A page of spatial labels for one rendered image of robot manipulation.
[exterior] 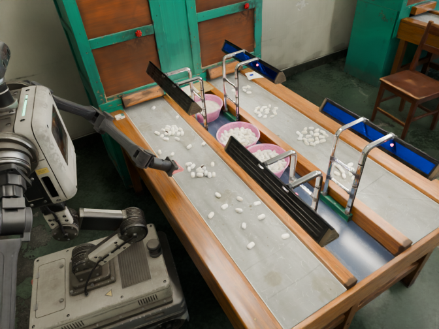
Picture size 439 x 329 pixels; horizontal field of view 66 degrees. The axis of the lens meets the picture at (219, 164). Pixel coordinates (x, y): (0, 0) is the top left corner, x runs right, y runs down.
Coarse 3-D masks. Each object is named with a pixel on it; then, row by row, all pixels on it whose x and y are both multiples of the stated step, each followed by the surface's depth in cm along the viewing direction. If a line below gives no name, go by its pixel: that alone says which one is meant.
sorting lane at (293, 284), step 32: (160, 128) 223; (192, 160) 196; (192, 192) 177; (224, 192) 175; (224, 224) 159; (256, 224) 158; (256, 256) 145; (288, 256) 144; (256, 288) 134; (288, 288) 133; (320, 288) 133; (288, 320) 124
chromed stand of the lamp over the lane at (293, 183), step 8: (288, 152) 137; (272, 160) 134; (280, 160) 136; (296, 160) 141; (304, 176) 126; (312, 176) 126; (320, 176) 129; (288, 184) 123; (296, 184) 124; (320, 184) 132; (288, 192) 122; (312, 200) 140
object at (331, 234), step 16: (240, 144) 144; (240, 160) 143; (256, 160) 136; (256, 176) 135; (272, 176) 129; (272, 192) 128; (288, 208) 122; (304, 208) 116; (304, 224) 116; (320, 224) 111; (320, 240) 111
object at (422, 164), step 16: (336, 112) 163; (352, 112) 157; (352, 128) 157; (368, 128) 151; (384, 144) 145; (400, 144) 140; (400, 160) 139; (416, 160) 135; (432, 160) 130; (432, 176) 130
